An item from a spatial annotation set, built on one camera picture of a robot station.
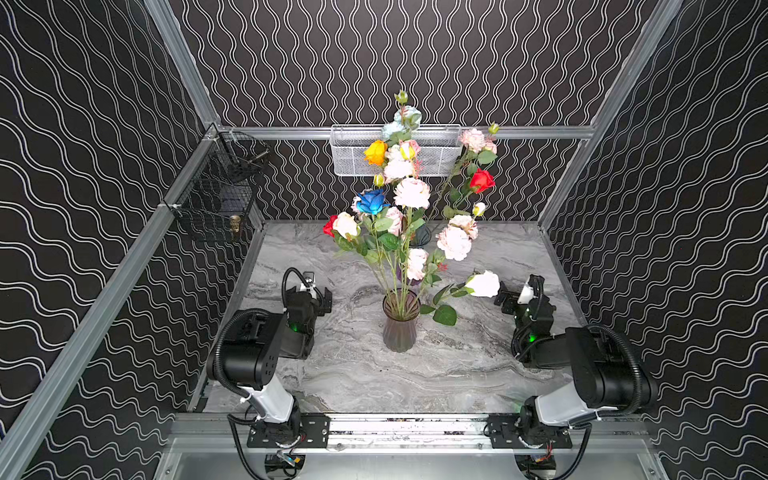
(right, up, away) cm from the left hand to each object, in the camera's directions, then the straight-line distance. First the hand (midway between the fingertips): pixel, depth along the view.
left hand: (317, 285), depth 94 cm
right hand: (+63, 0, -3) cm, 63 cm away
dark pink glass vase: (+25, -5, -17) cm, 31 cm away
